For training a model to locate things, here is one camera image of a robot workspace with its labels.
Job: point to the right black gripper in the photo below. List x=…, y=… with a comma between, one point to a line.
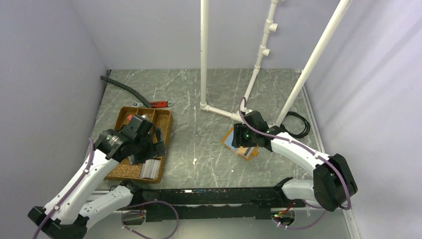
x=238, y=140

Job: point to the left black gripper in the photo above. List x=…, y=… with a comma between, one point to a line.
x=156, y=149

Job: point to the orange leather card holder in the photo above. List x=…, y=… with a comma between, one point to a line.
x=247, y=153

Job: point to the woven brown divided tray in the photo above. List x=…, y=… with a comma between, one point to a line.
x=160, y=118

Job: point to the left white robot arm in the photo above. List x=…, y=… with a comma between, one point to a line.
x=68, y=215

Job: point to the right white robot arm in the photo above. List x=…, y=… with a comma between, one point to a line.
x=332, y=184

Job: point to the stack of credit cards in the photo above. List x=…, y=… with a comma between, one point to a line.
x=150, y=169

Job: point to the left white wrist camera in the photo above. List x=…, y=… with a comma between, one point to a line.
x=136, y=120

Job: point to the red handled adjustable wrench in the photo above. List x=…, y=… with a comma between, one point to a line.
x=156, y=104

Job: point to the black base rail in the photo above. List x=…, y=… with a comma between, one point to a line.
x=260, y=203

